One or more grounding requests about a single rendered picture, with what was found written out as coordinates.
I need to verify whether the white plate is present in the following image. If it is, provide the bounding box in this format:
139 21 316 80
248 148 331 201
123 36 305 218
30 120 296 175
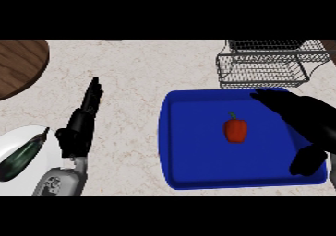
0 124 64 197

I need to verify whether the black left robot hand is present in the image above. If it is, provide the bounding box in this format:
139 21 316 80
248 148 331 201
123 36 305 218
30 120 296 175
53 77 105 159

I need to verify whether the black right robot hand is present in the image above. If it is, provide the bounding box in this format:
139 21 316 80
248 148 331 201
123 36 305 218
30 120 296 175
248 88 336 177

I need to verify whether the tiered wire basket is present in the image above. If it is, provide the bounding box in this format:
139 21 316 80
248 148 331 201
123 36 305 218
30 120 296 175
214 39 331 89

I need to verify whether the red bell pepper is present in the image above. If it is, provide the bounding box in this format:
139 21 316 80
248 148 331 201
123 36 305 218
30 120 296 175
222 112 250 145

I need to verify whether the blue tray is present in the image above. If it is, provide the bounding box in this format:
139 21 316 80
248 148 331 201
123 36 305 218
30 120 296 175
157 87 328 191

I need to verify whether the round brown wooden board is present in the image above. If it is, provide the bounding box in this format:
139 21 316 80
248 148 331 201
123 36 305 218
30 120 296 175
0 39 51 103

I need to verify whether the brown wooden object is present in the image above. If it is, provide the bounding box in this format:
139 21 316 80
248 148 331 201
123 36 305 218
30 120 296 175
321 39 336 77

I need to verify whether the dark green eggplant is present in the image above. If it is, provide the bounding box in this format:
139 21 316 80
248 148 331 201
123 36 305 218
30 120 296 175
0 126 51 183

